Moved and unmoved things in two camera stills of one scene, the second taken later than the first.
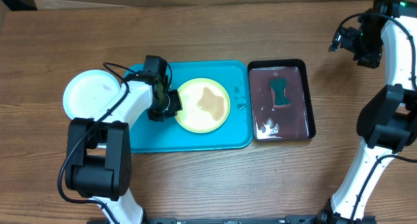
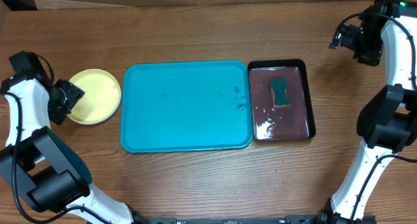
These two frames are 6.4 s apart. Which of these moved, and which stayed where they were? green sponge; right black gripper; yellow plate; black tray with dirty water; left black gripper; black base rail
Moved: left black gripper; yellow plate
Stayed: right black gripper; black tray with dirty water; green sponge; black base rail
